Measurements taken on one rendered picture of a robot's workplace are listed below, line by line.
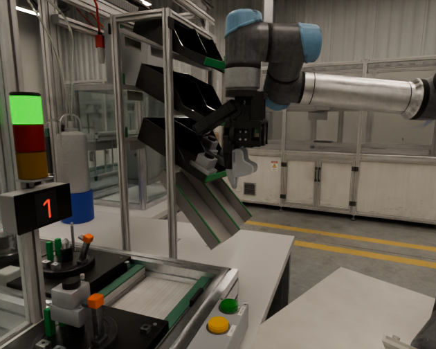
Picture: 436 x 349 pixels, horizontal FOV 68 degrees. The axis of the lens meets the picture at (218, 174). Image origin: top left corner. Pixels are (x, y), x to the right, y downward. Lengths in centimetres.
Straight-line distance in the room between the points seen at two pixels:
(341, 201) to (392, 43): 537
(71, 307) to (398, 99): 79
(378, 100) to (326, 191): 392
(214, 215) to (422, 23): 861
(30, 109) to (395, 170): 434
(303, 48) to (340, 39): 862
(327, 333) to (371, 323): 13
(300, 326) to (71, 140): 126
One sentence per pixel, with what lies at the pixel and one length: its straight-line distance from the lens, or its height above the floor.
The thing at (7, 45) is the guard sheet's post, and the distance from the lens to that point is 71.
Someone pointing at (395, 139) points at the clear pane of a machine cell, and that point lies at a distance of 461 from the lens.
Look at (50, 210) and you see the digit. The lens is 70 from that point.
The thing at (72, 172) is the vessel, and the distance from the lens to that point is 169.
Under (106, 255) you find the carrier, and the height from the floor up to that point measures 97.
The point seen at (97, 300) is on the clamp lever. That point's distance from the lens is 61.
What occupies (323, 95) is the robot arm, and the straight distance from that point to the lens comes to 81.
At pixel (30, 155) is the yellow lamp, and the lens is 67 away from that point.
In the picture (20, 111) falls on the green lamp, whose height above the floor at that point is 138.
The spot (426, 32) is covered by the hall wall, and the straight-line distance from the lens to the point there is 935.
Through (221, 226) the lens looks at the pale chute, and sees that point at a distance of 107.
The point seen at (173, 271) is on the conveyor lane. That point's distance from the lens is 96.
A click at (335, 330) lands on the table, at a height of 86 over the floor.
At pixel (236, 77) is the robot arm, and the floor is 145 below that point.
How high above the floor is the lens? 137
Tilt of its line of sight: 10 degrees down
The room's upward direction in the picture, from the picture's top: straight up
